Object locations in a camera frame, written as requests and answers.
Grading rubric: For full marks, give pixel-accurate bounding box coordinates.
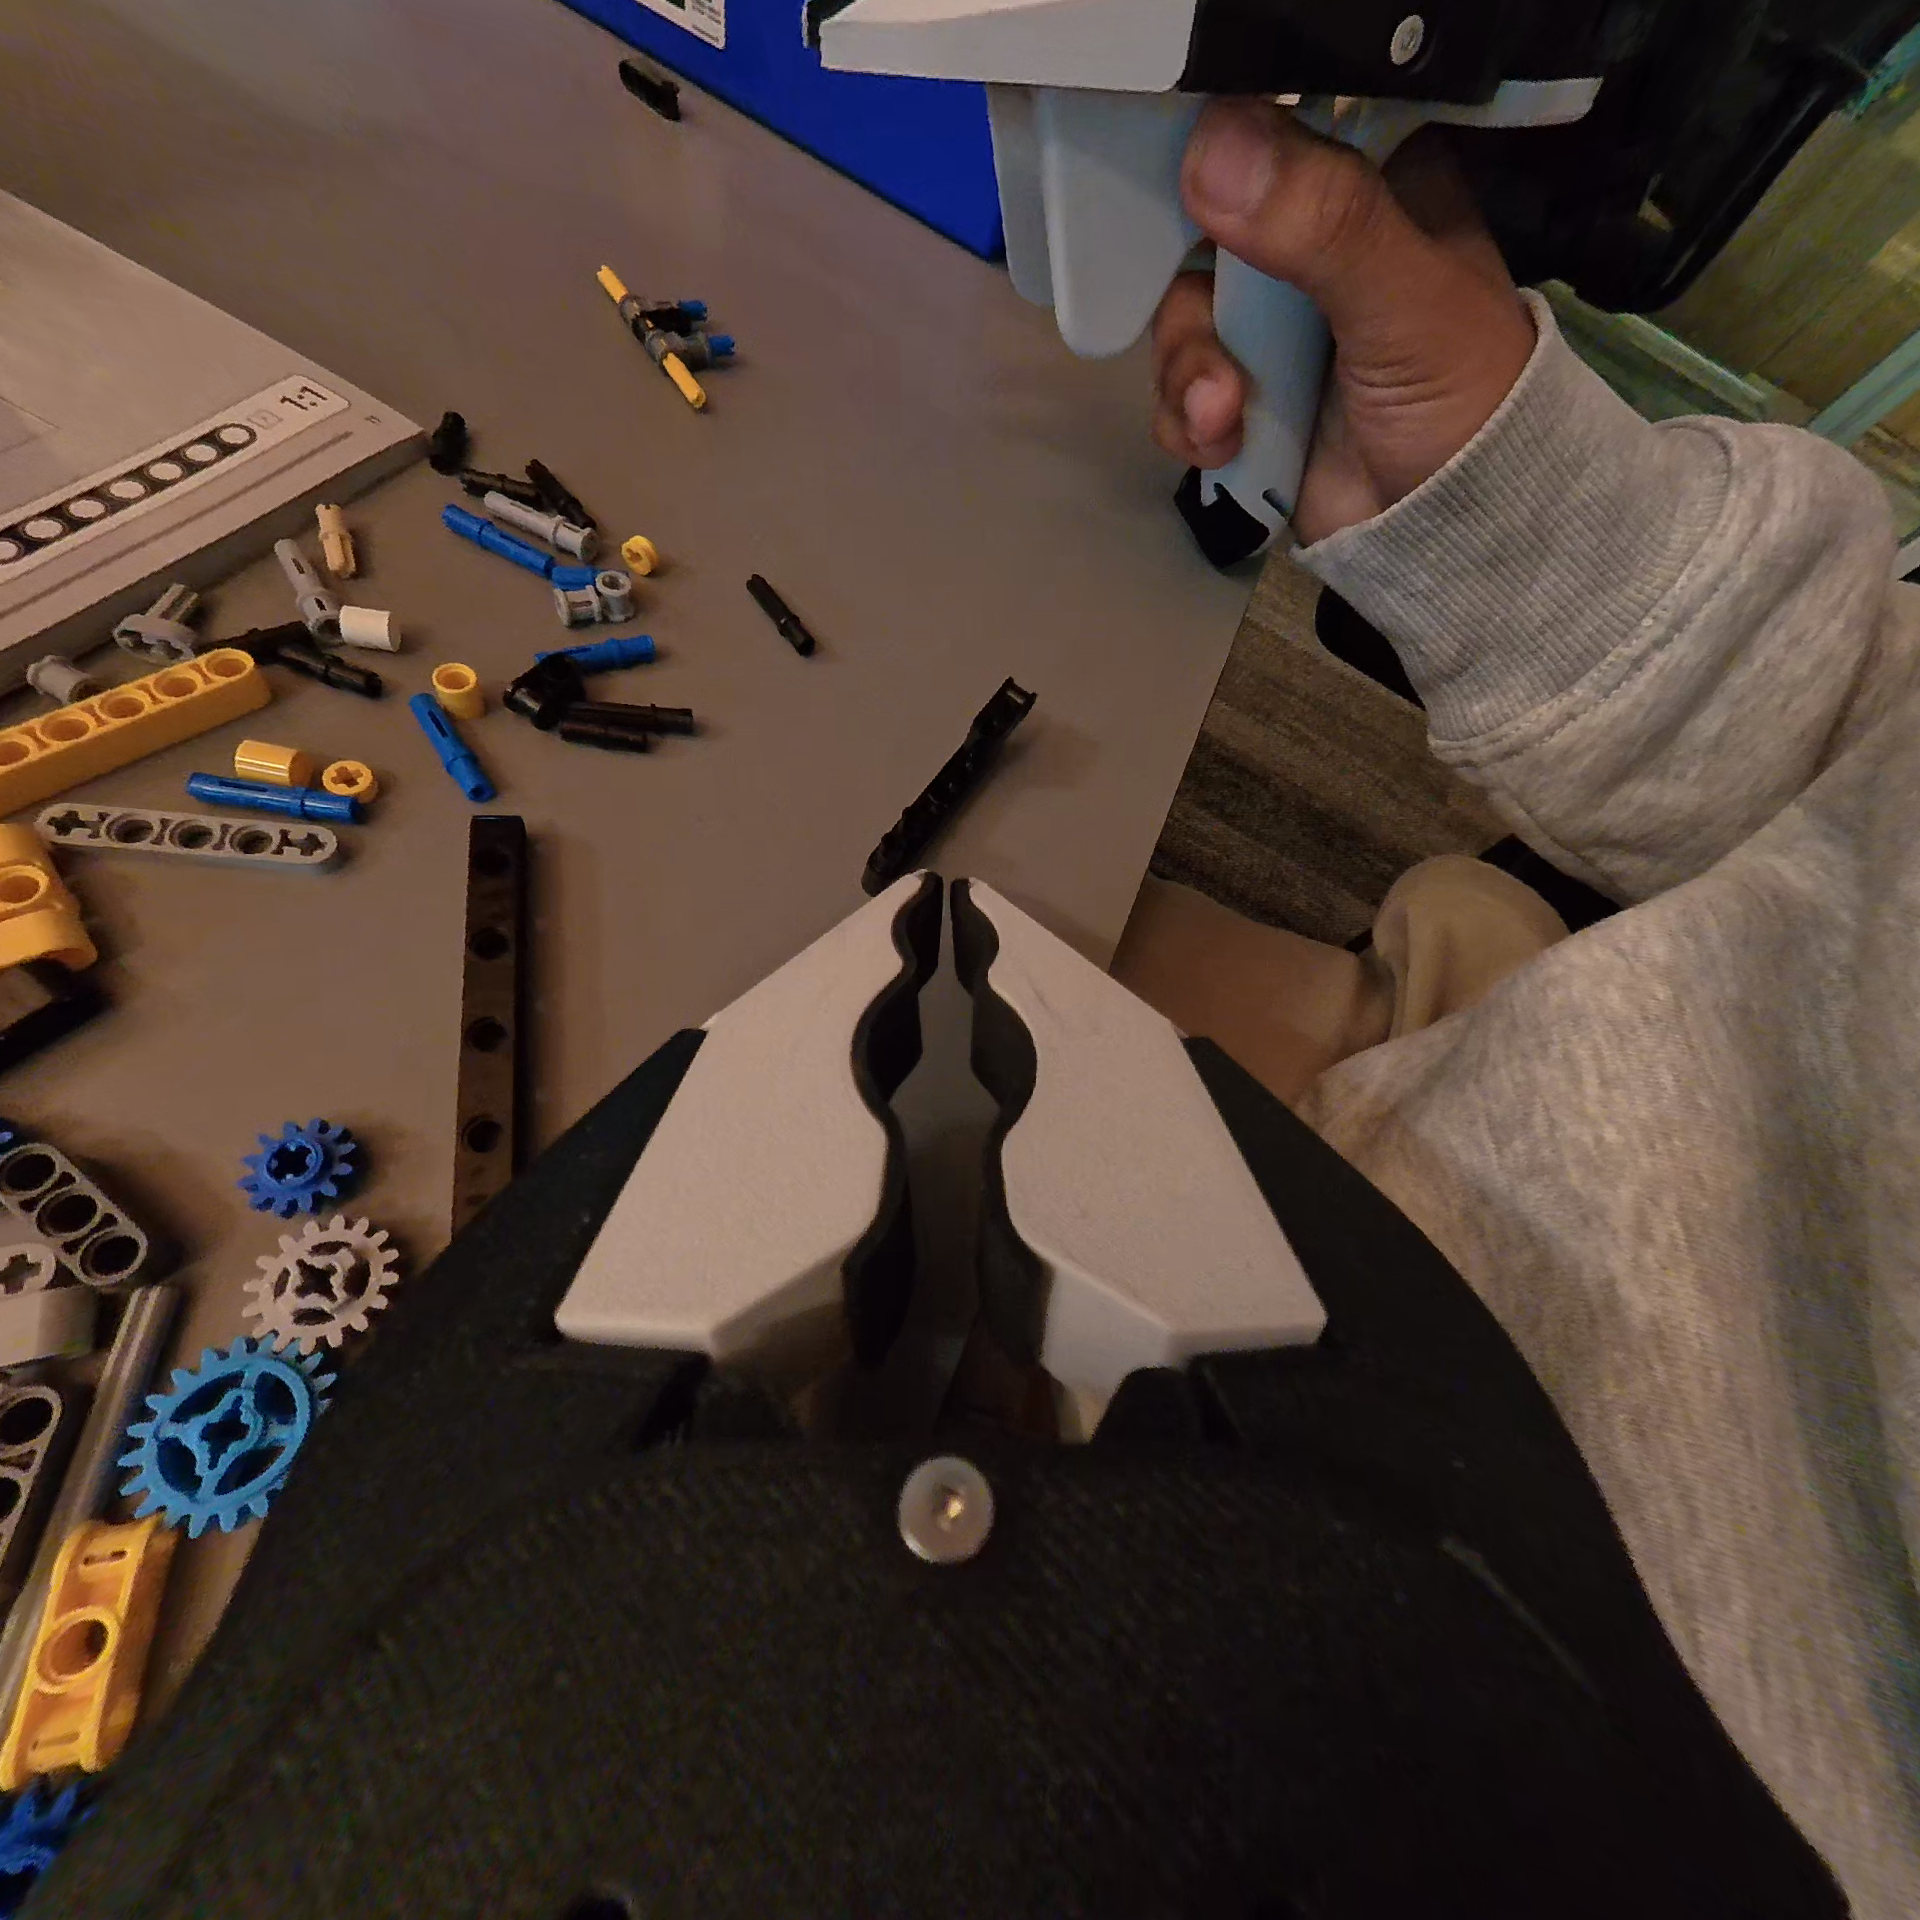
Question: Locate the thin black lego liftarm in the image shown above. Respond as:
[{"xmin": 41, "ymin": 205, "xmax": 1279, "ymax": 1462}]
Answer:
[{"xmin": 858, "ymin": 673, "xmax": 1039, "ymax": 897}]

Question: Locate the person's right forearm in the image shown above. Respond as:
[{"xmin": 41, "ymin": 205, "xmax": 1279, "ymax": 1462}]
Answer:
[{"xmin": 1292, "ymin": 288, "xmax": 1920, "ymax": 917}]

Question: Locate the yellow axle lego assembly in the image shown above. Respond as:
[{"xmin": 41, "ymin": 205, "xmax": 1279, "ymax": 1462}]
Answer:
[{"xmin": 594, "ymin": 263, "xmax": 740, "ymax": 413}]

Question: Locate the person's tan trouser leg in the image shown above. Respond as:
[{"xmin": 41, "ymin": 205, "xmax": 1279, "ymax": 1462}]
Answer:
[{"xmin": 1109, "ymin": 851, "xmax": 1573, "ymax": 1119}]

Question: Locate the grey instruction booklet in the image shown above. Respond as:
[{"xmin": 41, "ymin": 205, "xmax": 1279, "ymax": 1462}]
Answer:
[{"xmin": 0, "ymin": 186, "xmax": 431, "ymax": 696}]

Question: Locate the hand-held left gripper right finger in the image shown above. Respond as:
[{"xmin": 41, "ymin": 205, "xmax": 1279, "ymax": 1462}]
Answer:
[{"xmin": 948, "ymin": 875, "xmax": 1332, "ymax": 1440}]

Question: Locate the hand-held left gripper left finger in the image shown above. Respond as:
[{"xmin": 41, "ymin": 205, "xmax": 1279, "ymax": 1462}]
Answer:
[{"xmin": 552, "ymin": 869, "xmax": 948, "ymax": 1374}]

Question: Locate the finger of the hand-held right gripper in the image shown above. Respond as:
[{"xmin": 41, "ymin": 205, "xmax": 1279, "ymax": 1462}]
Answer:
[{"xmin": 813, "ymin": 0, "xmax": 1201, "ymax": 96}]

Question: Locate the pile of lego pieces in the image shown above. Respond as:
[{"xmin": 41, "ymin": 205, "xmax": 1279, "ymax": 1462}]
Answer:
[{"xmin": 0, "ymin": 407, "xmax": 702, "ymax": 1892}]

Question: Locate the long black lego beam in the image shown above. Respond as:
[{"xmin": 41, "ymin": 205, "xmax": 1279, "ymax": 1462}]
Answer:
[{"xmin": 450, "ymin": 811, "xmax": 530, "ymax": 1244}]

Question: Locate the person's right hand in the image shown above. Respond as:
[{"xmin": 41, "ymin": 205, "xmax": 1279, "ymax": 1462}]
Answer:
[{"xmin": 1147, "ymin": 97, "xmax": 1538, "ymax": 547}]

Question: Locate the blue plastic bin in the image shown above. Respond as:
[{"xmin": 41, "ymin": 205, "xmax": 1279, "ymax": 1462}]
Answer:
[{"xmin": 557, "ymin": 0, "xmax": 1010, "ymax": 266}]

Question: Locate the person's grey sweatshirt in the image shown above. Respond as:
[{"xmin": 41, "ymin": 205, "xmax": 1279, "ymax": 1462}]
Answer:
[{"xmin": 1301, "ymin": 869, "xmax": 1920, "ymax": 1920}]

